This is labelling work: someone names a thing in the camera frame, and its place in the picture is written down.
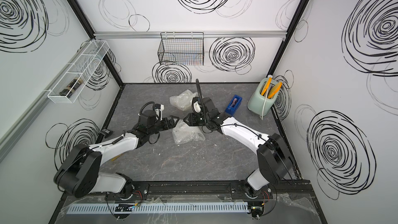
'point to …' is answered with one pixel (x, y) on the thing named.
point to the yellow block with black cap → (112, 159)
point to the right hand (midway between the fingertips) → (186, 120)
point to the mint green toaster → (255, 103)
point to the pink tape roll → (234, 101)
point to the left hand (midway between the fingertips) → (174, 119)
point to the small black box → (106, 132)
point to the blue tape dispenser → (232, 109)
